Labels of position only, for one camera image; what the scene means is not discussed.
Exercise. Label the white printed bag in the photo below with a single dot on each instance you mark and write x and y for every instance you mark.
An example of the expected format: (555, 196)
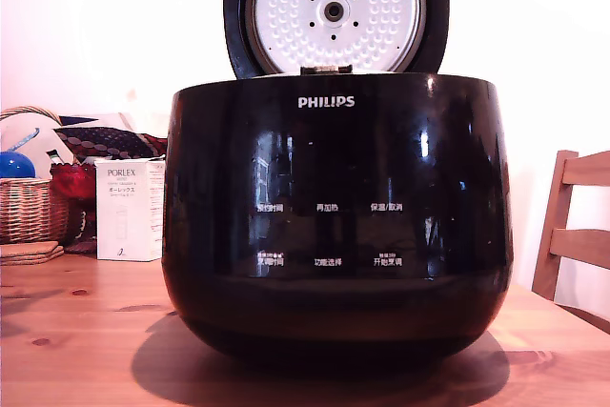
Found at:
(40, 133)

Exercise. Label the black Philips rice cooker body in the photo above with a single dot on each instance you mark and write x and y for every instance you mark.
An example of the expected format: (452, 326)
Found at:
(333, 164)

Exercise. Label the blue ball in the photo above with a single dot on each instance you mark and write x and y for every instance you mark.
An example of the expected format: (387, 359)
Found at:
(14, 166)

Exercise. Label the wooden ladder-back chair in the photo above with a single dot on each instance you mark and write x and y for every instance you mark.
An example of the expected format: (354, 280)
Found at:
(553, 216)

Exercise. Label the white Porlex box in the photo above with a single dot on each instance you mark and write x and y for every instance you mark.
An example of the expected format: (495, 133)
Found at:
(124, 216)

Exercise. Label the cork coaster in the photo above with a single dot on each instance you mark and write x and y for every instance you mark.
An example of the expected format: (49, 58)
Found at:
(33, 259)
(26, 247)

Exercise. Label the woven wicker basket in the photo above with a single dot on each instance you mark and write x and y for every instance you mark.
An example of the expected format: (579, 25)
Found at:
(28, 211)

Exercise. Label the dark patterned cloth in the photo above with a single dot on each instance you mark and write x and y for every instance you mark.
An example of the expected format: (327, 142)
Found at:
(105, 140)

